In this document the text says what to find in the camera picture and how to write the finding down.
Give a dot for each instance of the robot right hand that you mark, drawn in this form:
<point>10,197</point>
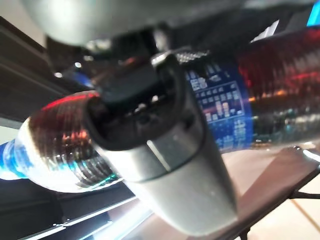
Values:
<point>180,175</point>

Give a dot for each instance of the cola bottle blue cap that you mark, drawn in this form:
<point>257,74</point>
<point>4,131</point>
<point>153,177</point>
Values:
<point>275,87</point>

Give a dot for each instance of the dark metal shelf board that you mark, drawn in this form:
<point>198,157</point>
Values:
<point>37,212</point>

